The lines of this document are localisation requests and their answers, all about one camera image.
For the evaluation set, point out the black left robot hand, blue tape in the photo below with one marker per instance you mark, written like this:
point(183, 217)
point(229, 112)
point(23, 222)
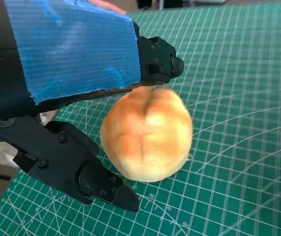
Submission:
point(69, 54)

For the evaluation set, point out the round bread bun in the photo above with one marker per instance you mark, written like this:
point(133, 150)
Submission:
point(145, 137)

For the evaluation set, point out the green cutting mat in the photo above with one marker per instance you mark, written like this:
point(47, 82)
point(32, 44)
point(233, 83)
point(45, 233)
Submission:
point(229, 123)

